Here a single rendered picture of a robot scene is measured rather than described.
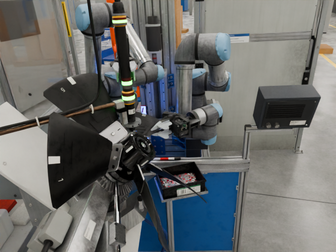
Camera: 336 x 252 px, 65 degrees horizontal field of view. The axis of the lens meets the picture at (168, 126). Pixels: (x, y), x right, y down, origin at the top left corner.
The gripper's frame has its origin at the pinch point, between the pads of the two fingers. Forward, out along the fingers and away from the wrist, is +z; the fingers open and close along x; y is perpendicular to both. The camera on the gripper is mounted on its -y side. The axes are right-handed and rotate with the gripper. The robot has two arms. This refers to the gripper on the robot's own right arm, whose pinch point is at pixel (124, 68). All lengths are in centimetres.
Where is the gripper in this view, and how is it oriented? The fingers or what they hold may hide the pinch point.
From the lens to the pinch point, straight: 90.0
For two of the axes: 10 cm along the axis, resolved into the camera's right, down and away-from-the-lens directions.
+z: 1.5, 4.2, -8.9
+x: -9.9, 1.1, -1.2
